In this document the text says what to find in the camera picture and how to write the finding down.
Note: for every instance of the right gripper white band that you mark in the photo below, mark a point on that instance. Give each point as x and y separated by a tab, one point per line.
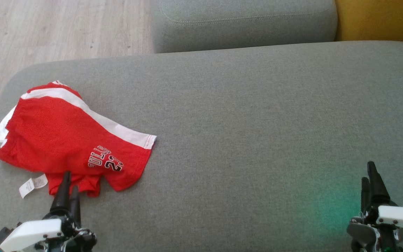
397	217

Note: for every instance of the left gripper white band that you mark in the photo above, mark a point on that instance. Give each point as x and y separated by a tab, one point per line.
30	232

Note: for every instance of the red shorts white stripe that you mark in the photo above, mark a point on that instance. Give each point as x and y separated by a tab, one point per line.
54	129

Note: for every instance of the grey sofa seat cushion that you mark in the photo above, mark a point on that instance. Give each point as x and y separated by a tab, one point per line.
243	122

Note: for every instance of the yellow cushion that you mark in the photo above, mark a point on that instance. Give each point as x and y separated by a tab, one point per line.
380	19

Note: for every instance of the grey sofa back cushion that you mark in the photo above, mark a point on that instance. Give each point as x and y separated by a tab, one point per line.
243	24

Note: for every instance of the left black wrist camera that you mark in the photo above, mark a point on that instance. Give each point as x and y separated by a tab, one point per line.
0	235

